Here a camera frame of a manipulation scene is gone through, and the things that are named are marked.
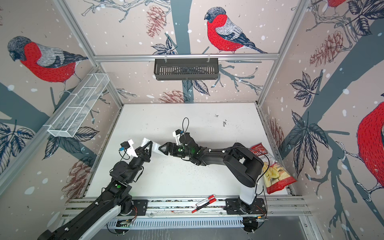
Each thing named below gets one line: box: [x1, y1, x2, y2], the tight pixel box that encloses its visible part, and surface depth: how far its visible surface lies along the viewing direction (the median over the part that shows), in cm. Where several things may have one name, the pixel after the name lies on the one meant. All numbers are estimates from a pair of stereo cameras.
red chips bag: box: [250, 142, 297, 195], surface depth 80 cm
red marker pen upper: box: [195, 194, 216, 206], surface depth 79 cm
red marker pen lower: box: [191, 198, 217, 213], surface depth 77 cm
